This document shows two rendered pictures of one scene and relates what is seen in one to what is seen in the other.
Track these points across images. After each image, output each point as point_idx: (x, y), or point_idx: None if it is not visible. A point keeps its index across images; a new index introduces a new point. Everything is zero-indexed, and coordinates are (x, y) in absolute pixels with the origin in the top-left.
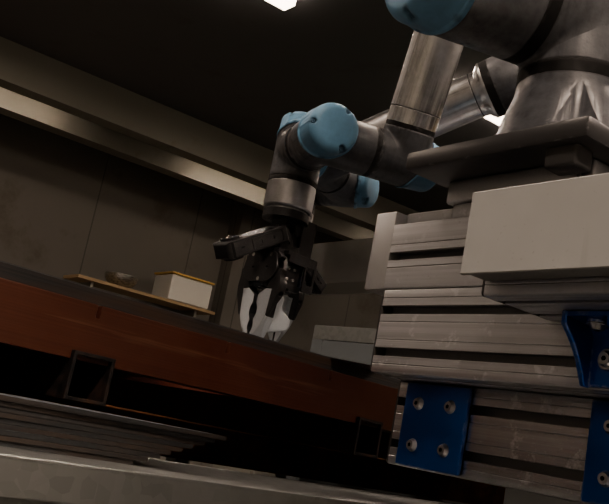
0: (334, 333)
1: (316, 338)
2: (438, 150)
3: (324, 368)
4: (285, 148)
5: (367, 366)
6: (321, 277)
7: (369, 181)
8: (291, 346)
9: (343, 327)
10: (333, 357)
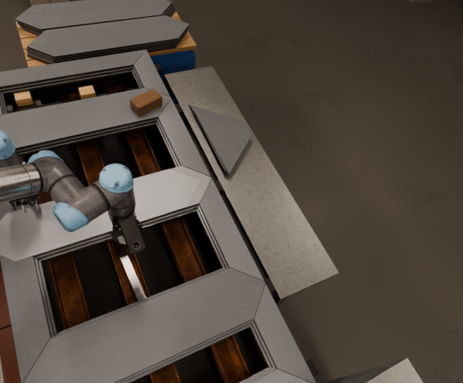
0: (379, 372)
1: (394, 362)
2: None
3: None
4: (14, 147)
5: None
6: (127, 245)
7: (53, 213)
8: None
9: (374, 377)
10: (364, 378)
